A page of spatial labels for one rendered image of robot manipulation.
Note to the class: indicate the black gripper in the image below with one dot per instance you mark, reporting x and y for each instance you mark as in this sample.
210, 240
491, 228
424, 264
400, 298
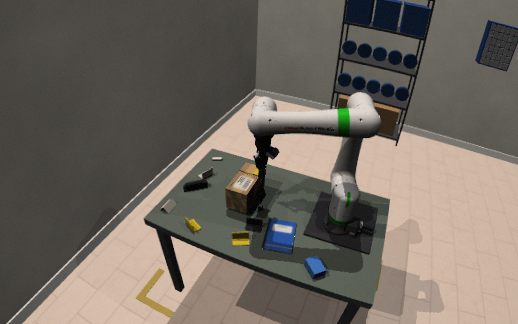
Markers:
261, 158

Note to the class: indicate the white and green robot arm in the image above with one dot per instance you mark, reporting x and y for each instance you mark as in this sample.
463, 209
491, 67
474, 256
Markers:
359, 120

